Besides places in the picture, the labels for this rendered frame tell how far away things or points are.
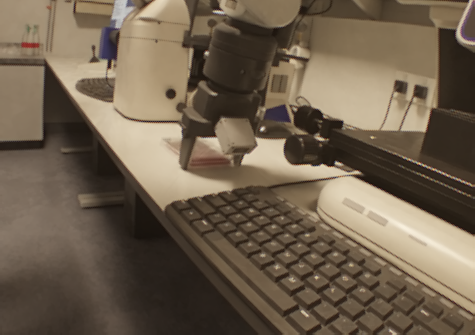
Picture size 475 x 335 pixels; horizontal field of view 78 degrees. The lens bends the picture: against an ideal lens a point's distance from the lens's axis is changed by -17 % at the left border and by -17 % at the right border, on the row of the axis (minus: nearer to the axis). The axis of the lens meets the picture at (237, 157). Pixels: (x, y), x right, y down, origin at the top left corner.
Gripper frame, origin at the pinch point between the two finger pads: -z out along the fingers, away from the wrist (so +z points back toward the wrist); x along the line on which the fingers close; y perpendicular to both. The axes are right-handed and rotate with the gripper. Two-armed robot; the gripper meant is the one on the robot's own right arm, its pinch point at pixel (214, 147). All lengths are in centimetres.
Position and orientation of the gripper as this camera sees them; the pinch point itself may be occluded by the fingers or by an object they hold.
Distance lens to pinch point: 52.7
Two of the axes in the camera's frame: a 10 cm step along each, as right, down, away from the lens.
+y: -5.1, -5.1, 6.9
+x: 8.2, -0.5, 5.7
